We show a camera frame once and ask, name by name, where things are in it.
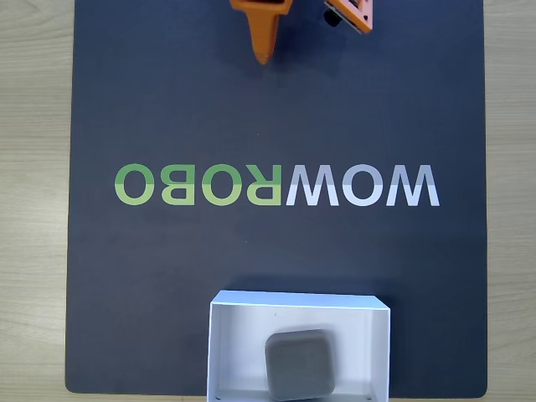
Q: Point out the grey square usb case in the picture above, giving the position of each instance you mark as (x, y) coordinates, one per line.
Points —
(299, 364)

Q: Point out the dark mat with WOWROBO print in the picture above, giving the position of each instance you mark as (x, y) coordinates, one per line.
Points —
(335, 251)

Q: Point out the white cardboard box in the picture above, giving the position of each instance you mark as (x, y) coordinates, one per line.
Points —
(234, 343)

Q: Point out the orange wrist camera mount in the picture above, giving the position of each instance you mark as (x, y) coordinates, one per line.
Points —
(361, 20)

